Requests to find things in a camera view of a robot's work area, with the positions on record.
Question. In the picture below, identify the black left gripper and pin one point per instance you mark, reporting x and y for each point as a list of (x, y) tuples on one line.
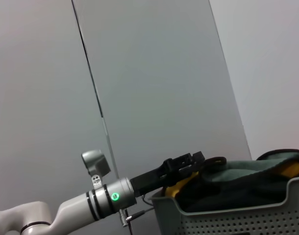
[(149, 181)]

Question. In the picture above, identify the grey perforated plastic storage box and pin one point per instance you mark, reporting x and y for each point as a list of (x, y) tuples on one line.
[(237, 220)]

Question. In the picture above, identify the yellow grey towel black edge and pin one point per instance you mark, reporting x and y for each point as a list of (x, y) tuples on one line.
[(237, 171)]

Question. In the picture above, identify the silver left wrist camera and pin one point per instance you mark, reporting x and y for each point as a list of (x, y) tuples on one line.
[(96, 162)]

